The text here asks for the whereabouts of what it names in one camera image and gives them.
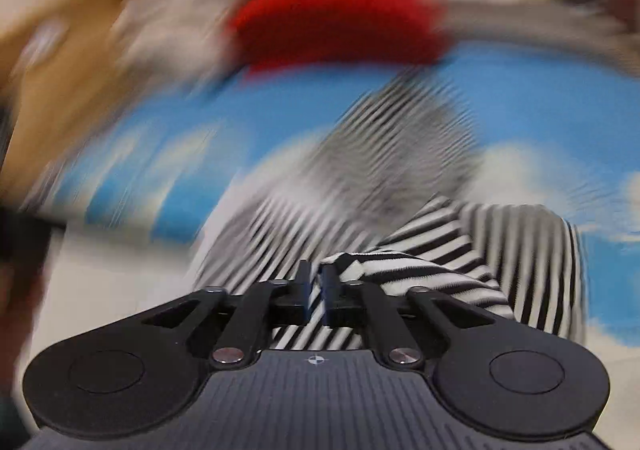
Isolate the cream folded blanket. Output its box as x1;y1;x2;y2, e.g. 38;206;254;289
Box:
115;0;261;100

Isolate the blue cream patterned bed sheet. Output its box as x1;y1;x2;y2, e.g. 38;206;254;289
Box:
50;40;640;356

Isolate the black white striped garment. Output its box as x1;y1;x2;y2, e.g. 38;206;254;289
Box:
192;74;587;352

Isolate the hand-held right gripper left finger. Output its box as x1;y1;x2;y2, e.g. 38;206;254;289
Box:
142;260;313;372

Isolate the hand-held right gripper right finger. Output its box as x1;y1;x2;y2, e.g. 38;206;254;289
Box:
320;264;483;371

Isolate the red folded blanket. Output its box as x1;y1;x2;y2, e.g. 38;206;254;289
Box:
227;0;453;75

